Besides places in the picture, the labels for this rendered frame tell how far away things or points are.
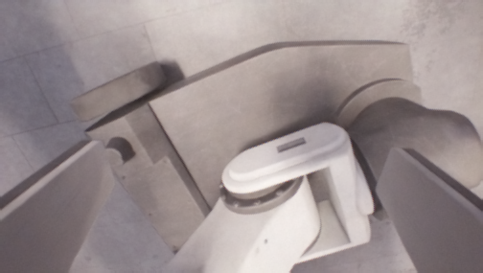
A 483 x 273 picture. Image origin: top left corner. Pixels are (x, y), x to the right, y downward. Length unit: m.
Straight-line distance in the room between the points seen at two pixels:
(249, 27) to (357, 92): 0.29
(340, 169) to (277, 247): 0.14
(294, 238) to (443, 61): 0.60
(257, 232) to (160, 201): 0.29
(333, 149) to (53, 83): 0.69
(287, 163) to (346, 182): 0.09
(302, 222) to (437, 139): 0.22
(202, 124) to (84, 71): 0.37
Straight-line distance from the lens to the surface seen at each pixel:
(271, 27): 0.62
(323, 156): 0.36
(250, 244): 0.33
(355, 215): 0.41
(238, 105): 0.47
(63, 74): 0.77
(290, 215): 0.37
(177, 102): 0.48
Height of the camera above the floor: 0.62
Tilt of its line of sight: 65 degrees down
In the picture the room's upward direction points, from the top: 178 degrees clockwise
